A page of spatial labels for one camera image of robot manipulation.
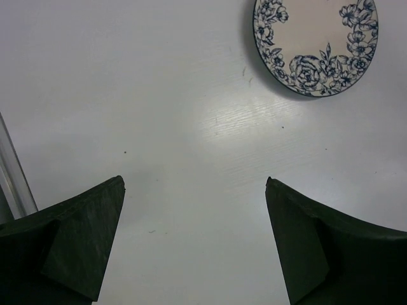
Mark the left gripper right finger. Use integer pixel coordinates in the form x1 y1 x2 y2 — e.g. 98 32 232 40
265 178 406 304

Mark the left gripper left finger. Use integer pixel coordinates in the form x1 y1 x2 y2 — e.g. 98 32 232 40
1 175 125 304

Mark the blue floral plate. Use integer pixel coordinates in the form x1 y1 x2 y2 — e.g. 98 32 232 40
252 0 379 98

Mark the aluminium table frame rail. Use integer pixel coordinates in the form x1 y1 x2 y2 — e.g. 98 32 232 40
0 116 38 224

